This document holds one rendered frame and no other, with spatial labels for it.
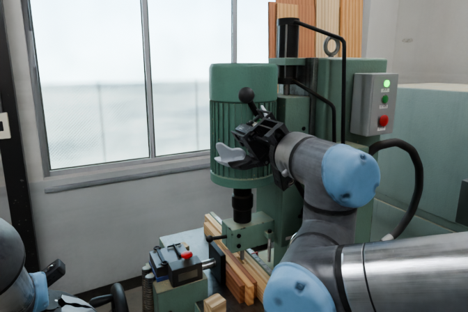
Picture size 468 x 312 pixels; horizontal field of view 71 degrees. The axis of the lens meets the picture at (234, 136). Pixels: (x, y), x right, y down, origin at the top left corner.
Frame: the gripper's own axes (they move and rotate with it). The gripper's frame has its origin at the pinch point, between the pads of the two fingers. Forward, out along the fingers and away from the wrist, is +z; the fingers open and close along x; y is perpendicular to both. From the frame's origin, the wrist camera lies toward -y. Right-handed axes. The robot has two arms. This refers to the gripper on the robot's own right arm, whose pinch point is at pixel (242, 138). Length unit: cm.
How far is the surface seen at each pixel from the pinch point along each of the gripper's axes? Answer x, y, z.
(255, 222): 7.4, -27.8, 9.8
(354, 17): -168, -55, 135
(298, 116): -17.7, -8.8, 5.3
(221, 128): 0.3, 1.2, 9.2
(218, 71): -7.2, 12.8, 9.3
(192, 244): 26, -36, 35
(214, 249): 20.7, -28.0, 14.0
